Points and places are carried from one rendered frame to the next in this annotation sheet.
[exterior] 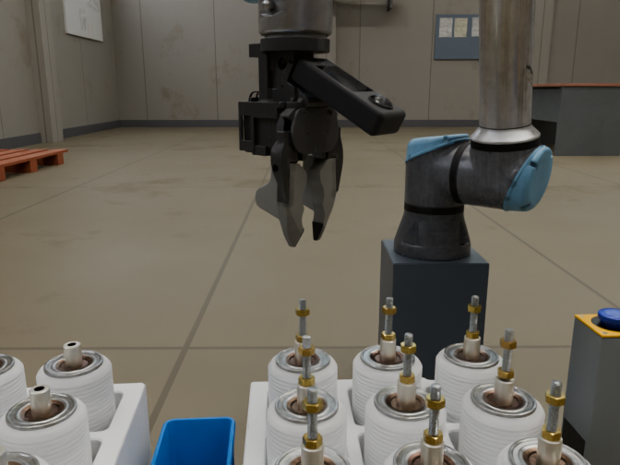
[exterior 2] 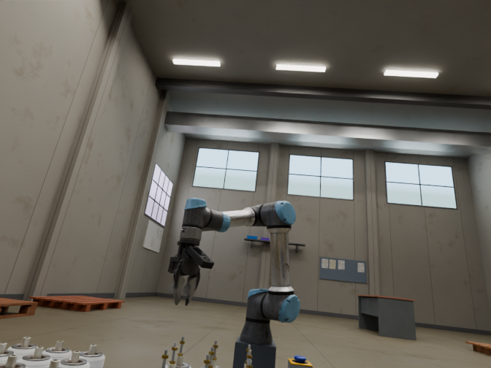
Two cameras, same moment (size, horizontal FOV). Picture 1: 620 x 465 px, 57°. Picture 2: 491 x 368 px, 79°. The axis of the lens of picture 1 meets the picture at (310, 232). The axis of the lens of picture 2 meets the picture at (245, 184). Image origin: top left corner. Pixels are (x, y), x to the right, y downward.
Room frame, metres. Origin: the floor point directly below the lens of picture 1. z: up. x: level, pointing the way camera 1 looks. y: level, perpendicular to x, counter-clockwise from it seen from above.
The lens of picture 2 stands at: (-0.44, -0.26, 0.52)
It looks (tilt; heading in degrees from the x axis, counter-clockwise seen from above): 19 degrees up; 5
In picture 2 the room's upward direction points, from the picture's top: 6 degrees clockwise
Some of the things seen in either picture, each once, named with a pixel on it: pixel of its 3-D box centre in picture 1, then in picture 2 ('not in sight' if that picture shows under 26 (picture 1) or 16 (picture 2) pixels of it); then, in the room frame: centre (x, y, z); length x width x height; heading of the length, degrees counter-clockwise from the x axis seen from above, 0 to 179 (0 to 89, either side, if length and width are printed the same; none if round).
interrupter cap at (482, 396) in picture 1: (503, 400); not in sight; (0.62, -0.23, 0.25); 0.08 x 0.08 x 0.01
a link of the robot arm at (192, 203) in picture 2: not in sight; (195, 214); (0.62, 0.01, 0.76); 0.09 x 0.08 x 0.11; 138
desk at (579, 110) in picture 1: (563, 116); (383, 315); (6.13, -2.67, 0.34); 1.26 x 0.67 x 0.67; 0
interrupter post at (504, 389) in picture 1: (504, 390); not in sight; (0.62, -0.23, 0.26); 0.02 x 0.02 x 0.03
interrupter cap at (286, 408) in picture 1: (306, 406); not in sight; (0.61, 0.00, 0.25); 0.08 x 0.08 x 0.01
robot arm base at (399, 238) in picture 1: (433, 226); (256, 329); (1.11, -0.24, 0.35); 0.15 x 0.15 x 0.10
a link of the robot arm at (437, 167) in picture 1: (438, 168); (260, 303); (1.10, -0.25, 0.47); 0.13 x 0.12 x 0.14; 48
